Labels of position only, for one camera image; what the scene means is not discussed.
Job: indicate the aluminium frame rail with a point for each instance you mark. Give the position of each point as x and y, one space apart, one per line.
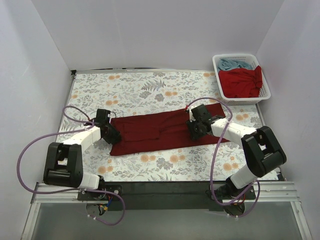
169 211

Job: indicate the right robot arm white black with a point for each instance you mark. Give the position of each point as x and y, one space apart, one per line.
263 152

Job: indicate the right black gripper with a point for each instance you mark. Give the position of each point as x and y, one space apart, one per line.
192 128

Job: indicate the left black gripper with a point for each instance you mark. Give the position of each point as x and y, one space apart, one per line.
115 136

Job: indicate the bright red t shirt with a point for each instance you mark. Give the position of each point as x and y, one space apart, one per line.
241 82

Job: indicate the floral patterned table mat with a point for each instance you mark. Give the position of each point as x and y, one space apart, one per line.
140 93

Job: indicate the white plastic laundry basket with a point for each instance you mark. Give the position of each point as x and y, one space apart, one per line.
264 92

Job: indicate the light blue t shirt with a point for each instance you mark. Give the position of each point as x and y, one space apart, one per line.
228 65

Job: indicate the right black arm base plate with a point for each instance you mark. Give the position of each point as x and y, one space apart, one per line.
225 192

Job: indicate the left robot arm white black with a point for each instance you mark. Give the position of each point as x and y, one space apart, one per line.
64 160

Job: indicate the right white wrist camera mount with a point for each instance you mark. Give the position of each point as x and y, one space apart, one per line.
190 113

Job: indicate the dark red t shirt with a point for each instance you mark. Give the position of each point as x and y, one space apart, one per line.
155 132

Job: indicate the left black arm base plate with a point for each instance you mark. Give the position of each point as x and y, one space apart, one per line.
103 194

